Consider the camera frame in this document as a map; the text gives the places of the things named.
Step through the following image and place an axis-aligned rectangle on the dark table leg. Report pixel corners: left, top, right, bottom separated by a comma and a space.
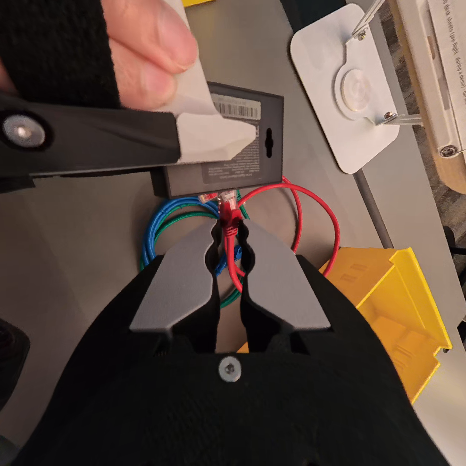
280, 0, 347, 34

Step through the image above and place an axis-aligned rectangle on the wooden board with instruction sheet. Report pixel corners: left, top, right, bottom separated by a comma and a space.
424, 0, 466, 195

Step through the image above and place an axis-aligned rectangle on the red ethernet cable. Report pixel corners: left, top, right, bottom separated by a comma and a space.
218, 175, 341, 295

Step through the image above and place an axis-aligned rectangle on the black network switch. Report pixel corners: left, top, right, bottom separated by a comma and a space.
151, 82, 285, 200

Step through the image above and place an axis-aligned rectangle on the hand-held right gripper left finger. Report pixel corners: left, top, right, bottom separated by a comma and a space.
129, 219, 221, 353

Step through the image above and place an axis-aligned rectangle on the white sign stand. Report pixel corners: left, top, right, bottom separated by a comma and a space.
290, 0, 466, 175

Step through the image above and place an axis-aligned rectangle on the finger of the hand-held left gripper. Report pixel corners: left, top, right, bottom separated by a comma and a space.
176, 113, 260, 163

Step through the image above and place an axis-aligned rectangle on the green ethernet cable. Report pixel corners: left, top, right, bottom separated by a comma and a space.
139, 191, 251, 310

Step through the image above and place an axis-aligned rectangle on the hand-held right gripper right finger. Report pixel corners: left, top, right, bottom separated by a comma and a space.
238, 219, 332, 353

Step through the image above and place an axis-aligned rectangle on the blue ethernet cable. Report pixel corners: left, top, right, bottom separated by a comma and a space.
143, 194, 244, 278

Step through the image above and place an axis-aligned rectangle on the person's left hand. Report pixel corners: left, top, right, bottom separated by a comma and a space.
101, 0, 200, 110

